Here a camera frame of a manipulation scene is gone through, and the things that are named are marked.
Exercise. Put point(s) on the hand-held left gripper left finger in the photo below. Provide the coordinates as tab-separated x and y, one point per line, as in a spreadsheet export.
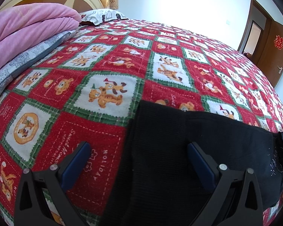
76	164

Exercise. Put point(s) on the brown door frame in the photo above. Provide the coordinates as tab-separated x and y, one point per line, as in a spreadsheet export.
246	28

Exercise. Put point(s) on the white patterned pillow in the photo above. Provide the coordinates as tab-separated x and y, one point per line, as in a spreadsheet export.
101	15

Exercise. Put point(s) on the folded pink quilt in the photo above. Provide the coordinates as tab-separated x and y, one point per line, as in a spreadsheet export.
26	28

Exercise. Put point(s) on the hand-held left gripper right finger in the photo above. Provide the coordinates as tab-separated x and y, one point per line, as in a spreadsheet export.
200	167

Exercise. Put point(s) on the red printed bed blanket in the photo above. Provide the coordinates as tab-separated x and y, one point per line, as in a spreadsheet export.
96	51

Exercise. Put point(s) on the grey floral folded quilt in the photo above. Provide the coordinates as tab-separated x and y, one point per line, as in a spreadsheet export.
21	63

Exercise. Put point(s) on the brown wooden door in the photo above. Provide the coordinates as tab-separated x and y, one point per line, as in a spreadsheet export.
273	58

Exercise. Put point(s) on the black pants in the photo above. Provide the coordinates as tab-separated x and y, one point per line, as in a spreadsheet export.
160	146

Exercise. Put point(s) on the red paper door decoration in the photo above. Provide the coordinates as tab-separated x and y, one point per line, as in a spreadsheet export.
278	42

